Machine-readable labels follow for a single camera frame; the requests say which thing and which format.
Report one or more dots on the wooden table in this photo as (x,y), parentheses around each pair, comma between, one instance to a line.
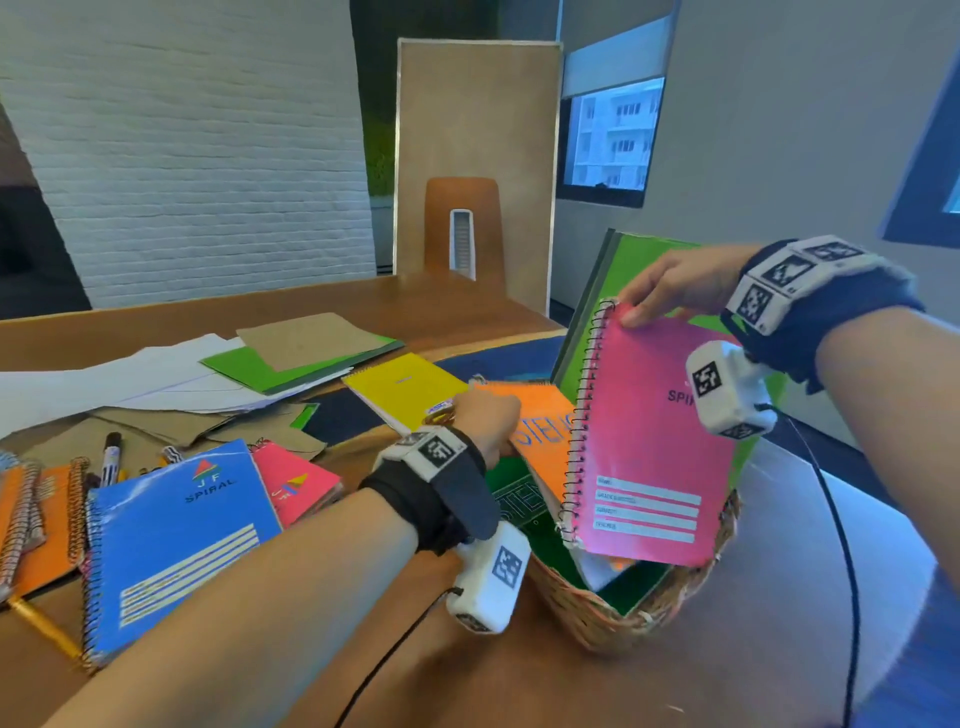
(450,315)

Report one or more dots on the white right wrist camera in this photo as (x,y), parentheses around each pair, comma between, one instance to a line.
(731,390)

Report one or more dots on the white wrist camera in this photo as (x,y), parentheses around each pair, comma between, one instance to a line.
(487,577)
(731,390)

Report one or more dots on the blue-framed window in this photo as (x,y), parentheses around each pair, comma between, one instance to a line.
(926,187)

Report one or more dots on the black white marker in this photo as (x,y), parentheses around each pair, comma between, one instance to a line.
(112,457)

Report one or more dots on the brown kraft paper sheet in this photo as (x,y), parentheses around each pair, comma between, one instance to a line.
(67,442)
(270,433)
(307,341)

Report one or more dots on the window with building view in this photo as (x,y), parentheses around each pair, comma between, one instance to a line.
(611,135)

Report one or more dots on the orange spiral notebook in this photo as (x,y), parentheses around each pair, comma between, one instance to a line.
(52,525)

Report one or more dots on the black wrist marker band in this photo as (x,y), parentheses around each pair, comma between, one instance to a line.
(840,315)
(435,495)

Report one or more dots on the blue spiral notebook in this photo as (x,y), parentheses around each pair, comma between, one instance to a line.
(172,540)

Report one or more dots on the person's left forearm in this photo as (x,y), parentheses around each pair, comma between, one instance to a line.
(247,622)

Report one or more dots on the grey roller blind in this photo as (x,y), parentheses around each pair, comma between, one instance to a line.
(615,56)

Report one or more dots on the brown wooden chair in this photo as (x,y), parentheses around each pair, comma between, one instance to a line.
(480,202)

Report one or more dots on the dark sofa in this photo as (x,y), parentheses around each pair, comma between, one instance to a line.
(37,255)

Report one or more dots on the person's right hand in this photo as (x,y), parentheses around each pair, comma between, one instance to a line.
(682,281)

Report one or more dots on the brown metal-framed board panel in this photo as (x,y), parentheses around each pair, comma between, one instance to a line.
(480,112)

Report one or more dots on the yellow notebook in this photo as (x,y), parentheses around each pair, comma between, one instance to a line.
(405,390)

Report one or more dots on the orange steno notebook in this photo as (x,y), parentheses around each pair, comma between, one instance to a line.
(544,450)

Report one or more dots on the person's left hand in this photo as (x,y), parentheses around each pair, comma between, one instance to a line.
(484,424)

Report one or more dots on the person's right forearm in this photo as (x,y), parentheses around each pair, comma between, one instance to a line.
(900,420)

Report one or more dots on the black left wrist marker band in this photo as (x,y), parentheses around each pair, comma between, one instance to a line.
(435,495)

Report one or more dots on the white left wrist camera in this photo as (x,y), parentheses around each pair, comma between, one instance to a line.
(487,577)

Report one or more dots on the bunch of yellow pencils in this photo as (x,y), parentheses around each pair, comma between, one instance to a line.
(45,626)

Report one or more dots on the black right wrist marker band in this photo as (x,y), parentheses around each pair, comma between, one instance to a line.
(840,315)

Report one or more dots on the black white markers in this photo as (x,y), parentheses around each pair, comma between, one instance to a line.
(172,455)

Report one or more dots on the green foliage wall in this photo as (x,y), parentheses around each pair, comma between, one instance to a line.
(381,157)

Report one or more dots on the woven wicker basket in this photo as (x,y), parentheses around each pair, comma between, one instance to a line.
(600,622)

